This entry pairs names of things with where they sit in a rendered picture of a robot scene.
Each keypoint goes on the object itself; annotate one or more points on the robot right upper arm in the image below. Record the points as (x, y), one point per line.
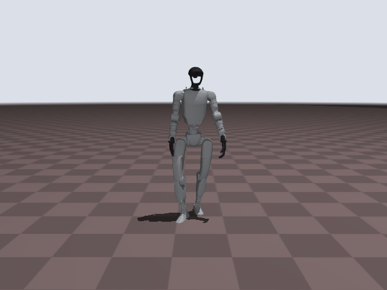
(177, 97)

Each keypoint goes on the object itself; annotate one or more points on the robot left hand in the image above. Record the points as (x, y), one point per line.
(223, 141)

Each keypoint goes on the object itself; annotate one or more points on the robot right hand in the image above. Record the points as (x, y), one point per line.
(171, 145)

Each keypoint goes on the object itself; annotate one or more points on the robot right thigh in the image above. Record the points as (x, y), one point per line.
(178, 161)

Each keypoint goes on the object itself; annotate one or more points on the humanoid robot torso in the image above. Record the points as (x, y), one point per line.
(193, 109)

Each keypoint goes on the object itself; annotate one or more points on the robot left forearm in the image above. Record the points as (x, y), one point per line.
(220, 128)

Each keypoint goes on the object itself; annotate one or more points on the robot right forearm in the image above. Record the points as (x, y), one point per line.
(173, 129)

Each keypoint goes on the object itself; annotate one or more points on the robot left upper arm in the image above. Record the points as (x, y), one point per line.
(213, 105)

